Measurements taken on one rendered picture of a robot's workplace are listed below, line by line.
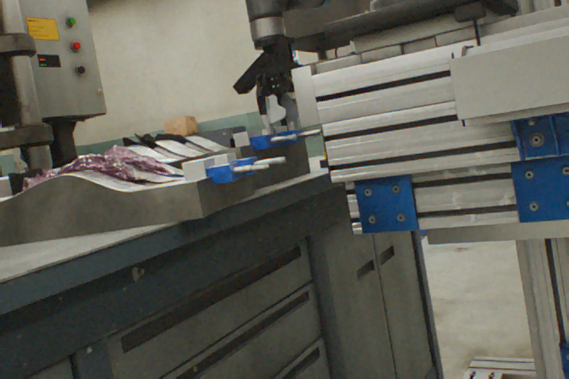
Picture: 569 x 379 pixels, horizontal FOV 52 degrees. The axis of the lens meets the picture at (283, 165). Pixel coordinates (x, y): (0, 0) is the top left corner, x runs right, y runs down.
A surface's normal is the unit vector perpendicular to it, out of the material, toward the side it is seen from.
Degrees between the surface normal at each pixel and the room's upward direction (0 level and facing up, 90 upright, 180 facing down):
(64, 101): 90
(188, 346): 90
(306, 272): 90
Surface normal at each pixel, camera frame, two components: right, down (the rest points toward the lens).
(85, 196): -0.24, 0.09
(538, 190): -0.49, 0.13
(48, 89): 0.84, -0.12
